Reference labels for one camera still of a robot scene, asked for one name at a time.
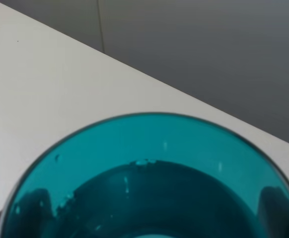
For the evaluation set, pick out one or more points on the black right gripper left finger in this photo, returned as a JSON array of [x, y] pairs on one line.
[[32, 214]]

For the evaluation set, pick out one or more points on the teal transparent plastic cup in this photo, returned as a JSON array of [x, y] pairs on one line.
[[150, 175]]

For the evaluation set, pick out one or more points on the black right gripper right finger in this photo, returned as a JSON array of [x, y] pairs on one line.
[[273, 212]]

